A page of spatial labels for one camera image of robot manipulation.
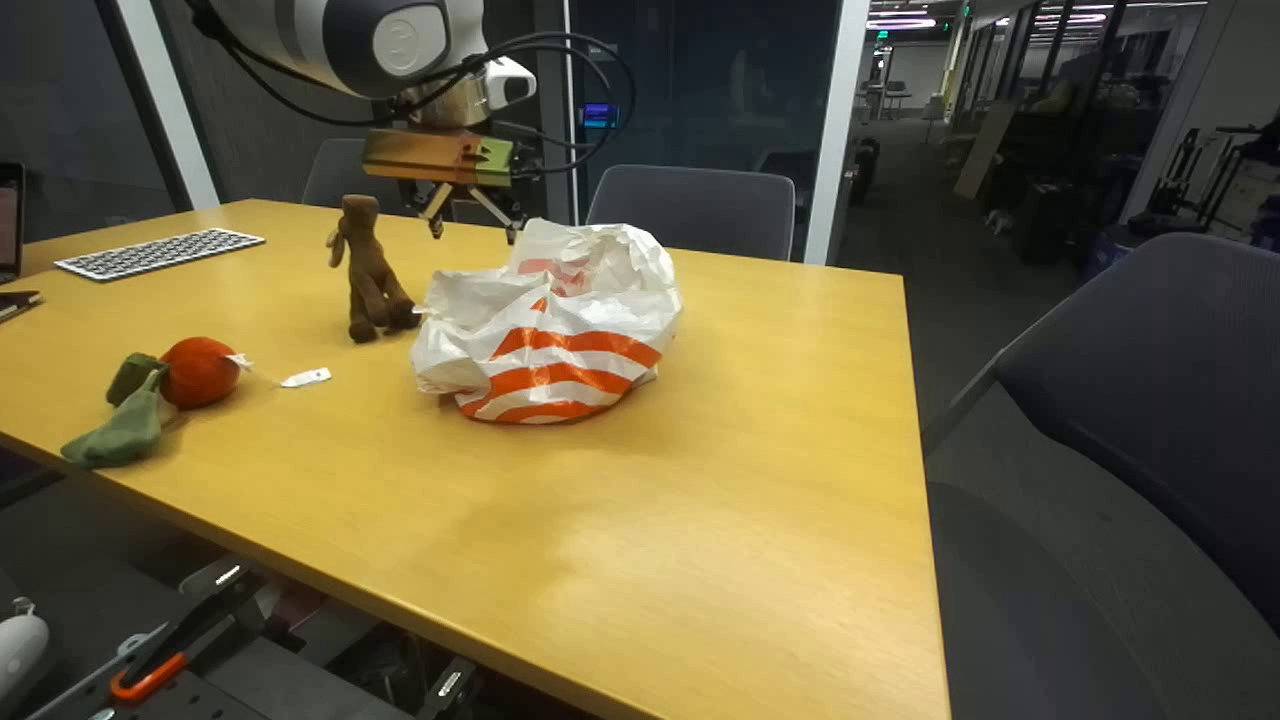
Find brown plush moose toy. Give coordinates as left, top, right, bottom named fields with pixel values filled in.
left=327, top=190, right=416, bottom=343

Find red plush tomato toy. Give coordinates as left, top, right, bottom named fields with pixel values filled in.
left=58, top=330, right=336, bottom=473

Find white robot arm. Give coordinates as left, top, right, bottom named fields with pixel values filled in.
left=190, top=0, right=541, bottom=234

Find grey office chair middle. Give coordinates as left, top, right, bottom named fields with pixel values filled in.
left=302, top=131, right=437, bottom=216

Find grey office chair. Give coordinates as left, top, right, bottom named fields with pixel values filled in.
left=588, top=162, right=796, bottom=258
left=302, top=131, right=437, bottom=216

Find orange white plastic bag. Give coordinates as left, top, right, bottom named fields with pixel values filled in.
left=412, top=219, right=685, bottom=422

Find grey office chair left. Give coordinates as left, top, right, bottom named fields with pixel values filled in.
left=588, top=162, right=796, bottom=258

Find white keyboard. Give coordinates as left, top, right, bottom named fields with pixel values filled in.
left=58, top=229, right=259, bottom=285

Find large grey chair foreground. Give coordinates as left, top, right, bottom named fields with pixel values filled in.
left=927, top=234, right=1280, bottom=720

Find orange handled clamp tool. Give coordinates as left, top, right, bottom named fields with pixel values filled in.
left=107, top=613, right=235, bottom=709

